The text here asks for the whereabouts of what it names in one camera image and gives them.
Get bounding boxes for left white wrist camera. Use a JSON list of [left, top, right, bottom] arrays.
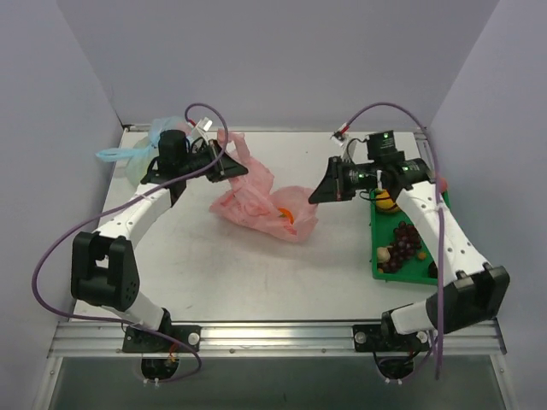
[[188, 117, 213, 143]]

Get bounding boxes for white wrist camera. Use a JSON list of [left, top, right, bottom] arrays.
[[188, 117, 213, 143], [330, 132, 355, 162]]

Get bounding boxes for pink plastic bag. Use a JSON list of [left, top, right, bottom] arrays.
[[209, 130, 318, 243]]

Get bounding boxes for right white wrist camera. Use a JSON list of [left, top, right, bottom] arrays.
[[330, 132, 355, 162]]

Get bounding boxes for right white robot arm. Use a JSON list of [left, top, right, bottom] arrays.
[[309, 131, 510, 349]]

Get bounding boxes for fake garlic bulb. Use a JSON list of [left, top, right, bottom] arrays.
[[376, 247, 391, 265]]

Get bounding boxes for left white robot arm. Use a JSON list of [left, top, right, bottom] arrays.
[[71, 130, 248, 351]]

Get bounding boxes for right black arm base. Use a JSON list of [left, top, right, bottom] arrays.
[[351, 321, 430, 354]]

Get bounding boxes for aluminium front rail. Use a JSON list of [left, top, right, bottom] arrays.
[[46, 319, 508, 359]]

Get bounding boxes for green plastic tray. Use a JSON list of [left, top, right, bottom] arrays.
[[369, 190, 438, 285]]

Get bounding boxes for fake yellow lemon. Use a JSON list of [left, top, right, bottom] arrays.
[[374, 190, 401, 214]]

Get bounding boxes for purple fake grape bunch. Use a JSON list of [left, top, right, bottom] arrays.
[[377, 221, 427, 274]]

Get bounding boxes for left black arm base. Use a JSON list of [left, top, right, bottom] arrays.
[[121, 324, 202, 354]]

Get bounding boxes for fake pink peach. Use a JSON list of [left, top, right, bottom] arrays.
[[438, 177, 448, 194]]

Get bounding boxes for blue tied plastic bag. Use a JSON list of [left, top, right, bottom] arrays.
[[95, 116, 193, 187]]

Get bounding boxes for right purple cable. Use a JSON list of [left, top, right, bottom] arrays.
[[337, 102, 445, 381]]

